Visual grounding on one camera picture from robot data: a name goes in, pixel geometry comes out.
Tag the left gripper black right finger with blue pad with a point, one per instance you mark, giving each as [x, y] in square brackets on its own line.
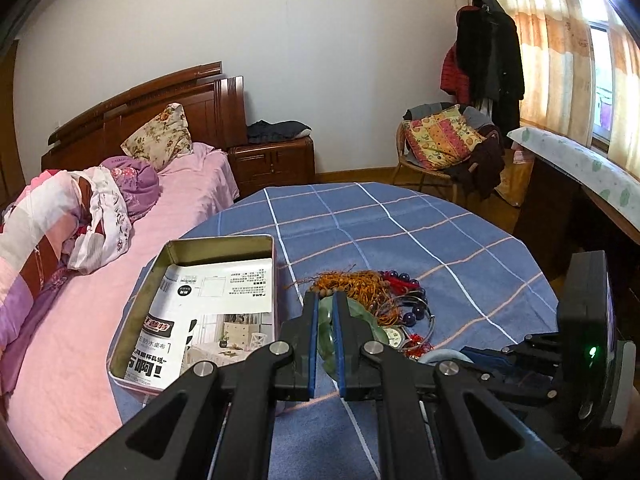
[360, 360]

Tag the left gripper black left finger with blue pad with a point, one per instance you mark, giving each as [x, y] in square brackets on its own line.
[296, 381]

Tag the silver wristwatch cream dial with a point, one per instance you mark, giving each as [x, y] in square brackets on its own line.
[396, 336]

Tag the dark green jade bangle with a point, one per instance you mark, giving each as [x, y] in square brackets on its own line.
[325, 343]

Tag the wooden bead mala orange tassel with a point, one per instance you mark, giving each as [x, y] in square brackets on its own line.
[377, 291]

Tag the rectangular metal tin box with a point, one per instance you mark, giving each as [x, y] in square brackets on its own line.
[187, 252]

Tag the pale jade bangle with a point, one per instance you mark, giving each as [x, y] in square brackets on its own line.
[438, 355]

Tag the printed paper leaflet in tin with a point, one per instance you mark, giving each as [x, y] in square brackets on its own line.
[219, 312]

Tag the blue plaid tablecloth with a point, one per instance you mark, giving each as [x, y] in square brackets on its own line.
[482, 285]

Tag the leaf-print covered desk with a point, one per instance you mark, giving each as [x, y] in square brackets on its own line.
[576, 199]

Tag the wooden nightstand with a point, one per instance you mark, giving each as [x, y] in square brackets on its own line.
[258, 166]

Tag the wicker chair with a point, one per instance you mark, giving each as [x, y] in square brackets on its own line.
[443, 184]

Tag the pink bed sheet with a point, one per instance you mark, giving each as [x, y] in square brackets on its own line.
[61, 404]

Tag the dark folded clothes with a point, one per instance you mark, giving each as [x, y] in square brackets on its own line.
[265, 132]

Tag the colourful patterned cushion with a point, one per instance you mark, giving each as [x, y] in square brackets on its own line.
[441, 140]

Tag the patchwork quilt bundle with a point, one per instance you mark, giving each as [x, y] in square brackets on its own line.
[68, 221]

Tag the floral pillow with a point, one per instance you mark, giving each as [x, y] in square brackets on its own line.
[161, 140]

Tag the wooden headboard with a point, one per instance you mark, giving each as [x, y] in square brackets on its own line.
[213, 104]

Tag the hanging dark coats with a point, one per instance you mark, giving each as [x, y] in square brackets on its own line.
[484, 68]

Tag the orange patterned curtain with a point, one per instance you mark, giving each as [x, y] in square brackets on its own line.
[560, 75]

